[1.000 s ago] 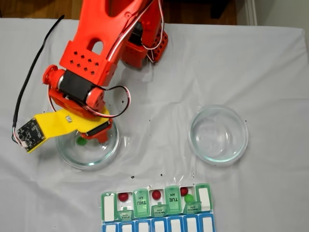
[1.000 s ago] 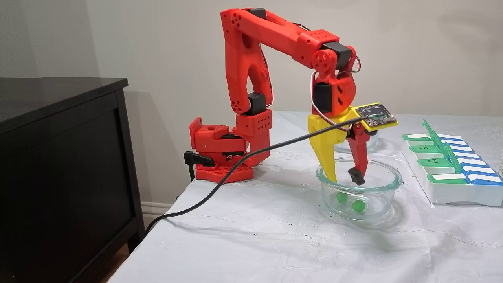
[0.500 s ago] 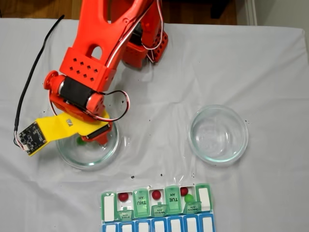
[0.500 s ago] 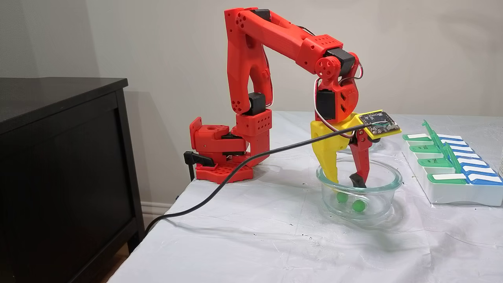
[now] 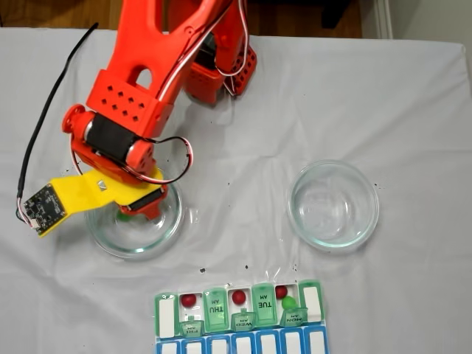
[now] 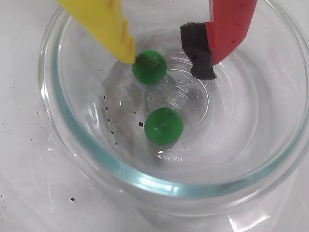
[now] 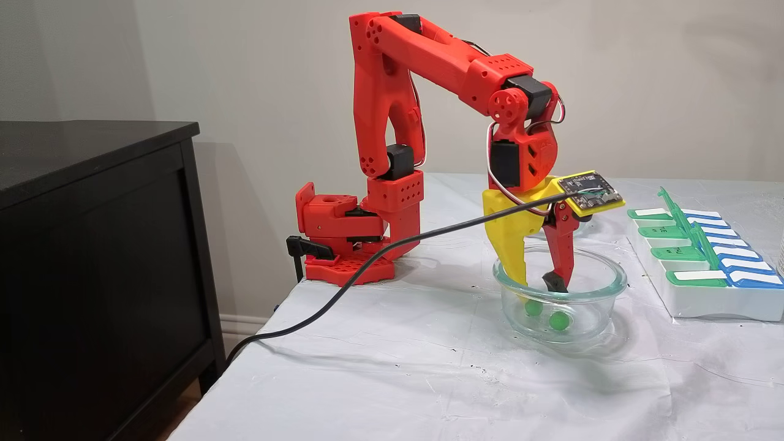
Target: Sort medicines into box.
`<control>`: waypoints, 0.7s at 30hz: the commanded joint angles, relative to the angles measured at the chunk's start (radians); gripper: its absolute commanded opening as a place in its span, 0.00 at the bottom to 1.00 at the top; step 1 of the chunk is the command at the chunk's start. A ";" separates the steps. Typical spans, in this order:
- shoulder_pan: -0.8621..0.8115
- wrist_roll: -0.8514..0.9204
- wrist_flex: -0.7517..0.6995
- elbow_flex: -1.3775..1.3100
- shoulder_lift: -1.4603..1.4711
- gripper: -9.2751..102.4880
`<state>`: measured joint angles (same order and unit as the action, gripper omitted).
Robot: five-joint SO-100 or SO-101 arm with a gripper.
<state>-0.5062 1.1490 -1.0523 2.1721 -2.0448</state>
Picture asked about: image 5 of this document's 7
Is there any weekly pill organizer box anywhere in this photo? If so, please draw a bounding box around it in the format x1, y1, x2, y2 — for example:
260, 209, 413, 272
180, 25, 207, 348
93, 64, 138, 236
153, 279, 329, 354

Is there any glass bowl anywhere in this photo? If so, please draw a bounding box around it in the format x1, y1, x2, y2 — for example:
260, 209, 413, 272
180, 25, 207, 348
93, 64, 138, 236
84, 176, 185, 259
286, 159, 381, 254

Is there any white table cloth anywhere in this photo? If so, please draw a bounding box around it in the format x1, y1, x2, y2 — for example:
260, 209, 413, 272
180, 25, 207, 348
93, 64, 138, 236
0, 26, 472, 354

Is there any white baseboard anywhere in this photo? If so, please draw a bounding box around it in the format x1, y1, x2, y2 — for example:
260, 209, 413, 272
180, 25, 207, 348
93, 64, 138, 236
368, 0, 394, 40

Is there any camera board on yellow mount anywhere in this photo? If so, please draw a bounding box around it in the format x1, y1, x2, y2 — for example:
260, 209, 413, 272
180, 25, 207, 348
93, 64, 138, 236
22, 176, 97, 239

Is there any black camera cable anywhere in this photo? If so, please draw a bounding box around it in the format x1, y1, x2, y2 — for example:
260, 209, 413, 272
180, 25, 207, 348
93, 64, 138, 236
14, 21, 100, 226

